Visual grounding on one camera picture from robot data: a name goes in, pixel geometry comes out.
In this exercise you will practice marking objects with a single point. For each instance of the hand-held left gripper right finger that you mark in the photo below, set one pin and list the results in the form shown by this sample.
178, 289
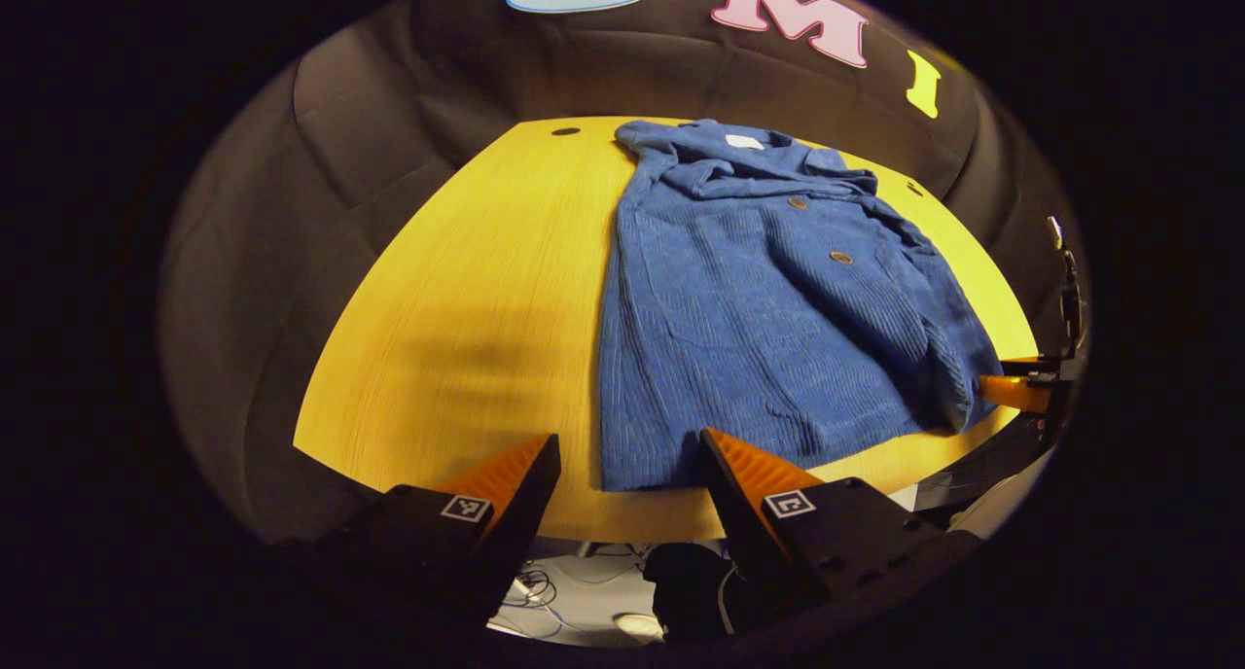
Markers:
744, 523

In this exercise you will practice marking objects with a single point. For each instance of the thin dark upright rod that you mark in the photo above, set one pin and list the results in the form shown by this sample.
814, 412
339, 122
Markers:
1070, 299

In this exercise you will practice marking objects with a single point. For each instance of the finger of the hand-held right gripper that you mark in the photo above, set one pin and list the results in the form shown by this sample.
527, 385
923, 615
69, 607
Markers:
1012, 394

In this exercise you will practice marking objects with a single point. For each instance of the round white disc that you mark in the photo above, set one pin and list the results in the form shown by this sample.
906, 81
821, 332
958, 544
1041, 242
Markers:
639, 625

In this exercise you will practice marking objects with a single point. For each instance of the dark bundle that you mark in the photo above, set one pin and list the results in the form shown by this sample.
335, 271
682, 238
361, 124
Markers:
686, 591

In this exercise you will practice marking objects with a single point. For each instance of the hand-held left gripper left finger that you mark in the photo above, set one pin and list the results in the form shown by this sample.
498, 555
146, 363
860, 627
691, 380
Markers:
520, 523

